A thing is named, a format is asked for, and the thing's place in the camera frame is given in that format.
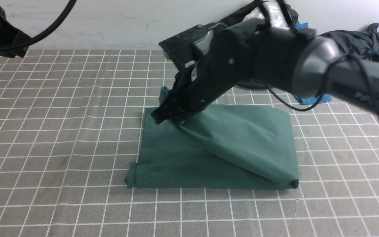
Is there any green long-sleeved shirt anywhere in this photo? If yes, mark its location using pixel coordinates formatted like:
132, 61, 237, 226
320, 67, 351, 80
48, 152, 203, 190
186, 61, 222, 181
125, 104, 299, 190

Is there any blue t-shirt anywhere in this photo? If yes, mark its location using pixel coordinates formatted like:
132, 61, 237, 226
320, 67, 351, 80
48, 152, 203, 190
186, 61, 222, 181
294, 22, 332, 105

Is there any black garment in pile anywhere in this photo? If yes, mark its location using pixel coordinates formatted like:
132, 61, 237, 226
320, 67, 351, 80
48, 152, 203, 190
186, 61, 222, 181
219, 2, 299, 90

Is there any white crumpled shirt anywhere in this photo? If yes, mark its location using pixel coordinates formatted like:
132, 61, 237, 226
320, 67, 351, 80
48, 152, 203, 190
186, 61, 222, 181
242, 0, 289, 29

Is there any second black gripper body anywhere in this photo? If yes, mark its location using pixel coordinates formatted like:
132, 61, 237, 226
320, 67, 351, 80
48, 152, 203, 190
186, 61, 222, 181
151, 59, 238, 124

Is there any black cable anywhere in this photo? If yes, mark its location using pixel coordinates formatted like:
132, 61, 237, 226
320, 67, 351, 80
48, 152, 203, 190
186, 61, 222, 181
0, 0, 78, 53
255, 0, 379, 185

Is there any second grey robot arm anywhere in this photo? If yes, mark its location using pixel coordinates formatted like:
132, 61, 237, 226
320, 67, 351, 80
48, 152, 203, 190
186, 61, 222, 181
152, 18, 379, 123

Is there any grey checkered tablecloth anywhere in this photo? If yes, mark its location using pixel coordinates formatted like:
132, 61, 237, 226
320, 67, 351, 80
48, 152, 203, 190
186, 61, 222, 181
0, 50, 379, 237

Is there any dark grey crumpled garment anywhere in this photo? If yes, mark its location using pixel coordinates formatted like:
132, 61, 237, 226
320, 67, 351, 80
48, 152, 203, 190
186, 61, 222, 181
321, 23, 379, 63

